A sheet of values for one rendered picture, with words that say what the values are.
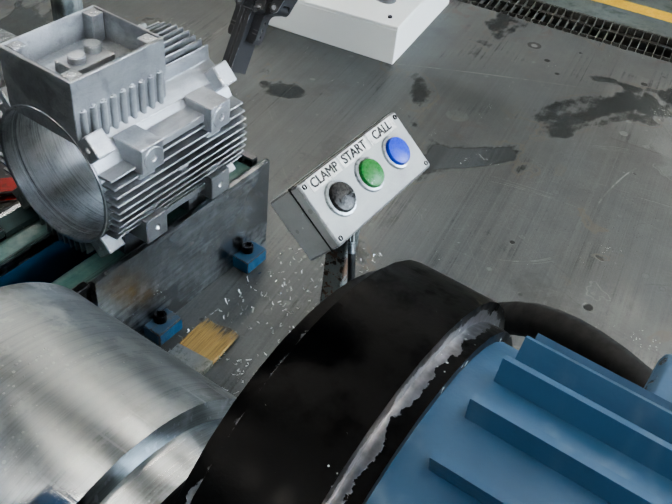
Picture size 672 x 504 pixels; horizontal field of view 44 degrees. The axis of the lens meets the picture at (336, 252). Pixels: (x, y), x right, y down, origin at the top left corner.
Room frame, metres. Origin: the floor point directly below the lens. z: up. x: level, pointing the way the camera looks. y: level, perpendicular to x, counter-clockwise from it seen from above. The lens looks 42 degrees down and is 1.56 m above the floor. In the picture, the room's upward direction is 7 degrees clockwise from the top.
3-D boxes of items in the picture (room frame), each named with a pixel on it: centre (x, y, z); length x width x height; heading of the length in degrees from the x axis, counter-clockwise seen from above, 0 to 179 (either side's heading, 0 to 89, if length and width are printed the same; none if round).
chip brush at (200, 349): (0.59, 0.17, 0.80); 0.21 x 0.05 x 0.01; 155
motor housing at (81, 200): (0.75, 0.25, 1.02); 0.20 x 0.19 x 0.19; 149
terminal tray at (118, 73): (0.72, 0.27, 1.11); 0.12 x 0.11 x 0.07; 149
